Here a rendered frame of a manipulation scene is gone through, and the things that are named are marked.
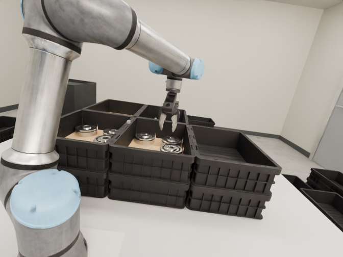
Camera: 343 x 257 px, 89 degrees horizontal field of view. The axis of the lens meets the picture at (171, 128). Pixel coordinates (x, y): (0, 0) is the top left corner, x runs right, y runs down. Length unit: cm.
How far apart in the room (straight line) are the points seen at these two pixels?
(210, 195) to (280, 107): 425
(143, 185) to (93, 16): 52
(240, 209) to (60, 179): 60
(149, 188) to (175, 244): 20
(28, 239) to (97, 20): 43
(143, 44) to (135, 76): 368
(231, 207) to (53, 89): 68
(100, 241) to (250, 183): 51
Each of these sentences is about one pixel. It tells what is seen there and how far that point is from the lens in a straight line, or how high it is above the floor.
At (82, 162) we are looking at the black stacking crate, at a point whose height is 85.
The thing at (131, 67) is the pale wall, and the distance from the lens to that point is 416.
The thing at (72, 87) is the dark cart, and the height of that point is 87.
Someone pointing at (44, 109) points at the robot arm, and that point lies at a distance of 50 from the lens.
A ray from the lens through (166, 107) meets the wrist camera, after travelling 76.
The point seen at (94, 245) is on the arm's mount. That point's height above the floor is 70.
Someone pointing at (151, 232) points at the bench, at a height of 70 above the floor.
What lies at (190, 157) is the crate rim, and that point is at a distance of 59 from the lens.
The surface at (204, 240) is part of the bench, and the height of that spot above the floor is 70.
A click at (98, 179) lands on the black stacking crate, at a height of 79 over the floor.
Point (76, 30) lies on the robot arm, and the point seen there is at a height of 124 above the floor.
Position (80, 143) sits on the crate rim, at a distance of 65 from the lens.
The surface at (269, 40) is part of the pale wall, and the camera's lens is 456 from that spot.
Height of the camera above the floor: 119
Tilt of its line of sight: 18 degrees down
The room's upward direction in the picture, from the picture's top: 8 degrees clockwise
